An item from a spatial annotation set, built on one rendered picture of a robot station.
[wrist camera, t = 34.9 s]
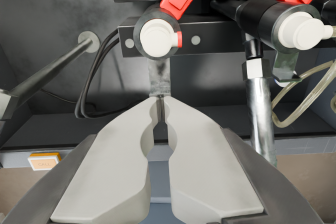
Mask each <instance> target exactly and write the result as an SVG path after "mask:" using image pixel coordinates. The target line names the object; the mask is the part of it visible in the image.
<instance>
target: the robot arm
mask: <svg viewBox="0 0 336 224"><path fill-rule="evenodd" d="M161 111H162V121H163V122H165V123H166V124H167V129H168V145H169V146H170V147H171V148H172V150H173V151H174V152H173V154H172V155H171V157H170V158H169V161H168V163H169V180H170V196H171V209H172V212H173V214H174V216H175V217H176V218H178V219H179V220H181V221H183V222H184V223H186V224H324V222H323V221H322V219H321V218H320V216H319V215H318V214H317V212H316V211H315V210H314V208H313V207H312V206H311V204H310V203H309V202H308V201H307V199H306V198H305V197H304V196H303V195H302V193H301V192H300V191H299V190H298V189H297V188H296V187H295V186H294V185H293V183H292V182H291V181H290V180H289V179H288V178H287V177H286V176H284V175H283V174H282V173H281V172H280V171H279V170H278V169H277V168H276V167H275V166H273V165H272V164H271V163H270V162H269V161H267V160H266V159H265V158H264V157H263V156H262V155H260V154H259V153H258V152H257V151H256V150H254V149H253V148H252V147H251V146H250V145H248V144H247V143H246V142H245V141H244V140H243V139H241V138H240V137H239V136H238V135H237V134H235V133H234V132H233V131H232V130H231V129H230V128H222V127H221V126H220V125H218V124H217V123H216V122H215V121H214V120H212V119H211V118H210V117H208V116H207V115H205V114H203V113H202V112H200V111H198V110H197V109H195V108H193V107H191V106H189V105H187V104H185V103H183V102H181V101H179V100H177V99H175V98H173V97H171V96H165V97H161V98H159V97H149V98H148V99H146V100H144V101H143V102H141V103H139V104H137V105H136V106H134V107H132V108H131V109H129V110H127V111H125V112H124V113H122V114H121V115H119V116H118V117H116V118H115V119H113V120H112V121H111V122H110V123H108V124H107V125H106V126H105V127H104V128H103V129H102V130H101V131H100V132H99V133H98V134H90V135H89V136H87V137H86V138H85V139H84V140H83V141H82V142H81V143H80V144H79V145H77V146H76V147H75V148H74V149H73V150H72V151H71V152H70V153H69V154H67V155H66V156H65V157H64V158H63V159H62V160H61V161H60V162H59V163H57V164H56V165H55V166H54V167H53V168H52V169H51V170H50V171H49V172H47V173H46V174H45V175H44V176H43V177H42V178H41V179H40V180H39V181H38V182H36V183H35V184H34V185H33V186H32V187H31V188H30V189H29V190H28V191H27V192H26V194H25V195H24V196H23V197H22V198H21V199H20V200H19V201H18V202H17V203H16V205H15V206H14V207H13V208H12V209H11V210H10V212H9V213H8V214H7V215H6V217H5V218H4V219H3V220H2V222H1V223H0V224H138V223H140V222H141V221H143V220H144V219H145V218H146V217H147V215H148V213H149V210H150V200H151V190H152V189H151V181H150V173H149V165H148V160H147V158H146V157H147V155H148V153H149V151H150V150H151V149H152V148H153V147H154V135H153V129H154V127H155V126H156V125H157V123H158V122H161Z"/></svg>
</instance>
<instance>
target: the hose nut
mask: <svg viewBox="0 0 336 224"><path fill-rule="evenodd" d="M19 98H20V97H18V96H15V95H12V94H9V91H7V90H4V89H1V88H0V119H1V120H2V119H11V118H12V115H13V113H14V110H15V108H16V106H17V103H18V101H19Z"/></svg>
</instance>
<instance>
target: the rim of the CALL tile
mask: <svg viewBox="0 0 336 224"><path fill-rule="evenodd" d="M27 159H28V161H29V163H30V165H31V166H32V168H33V170H34V171H37V170H51V169H52V168H41V169H35V168H34V166H33V164H32V162H31V160H46V159H55V162H56V164H57V163H59V162H60V161H59V158H58V156H57V155H50V156H29V157H28V158H27Z"/></svg>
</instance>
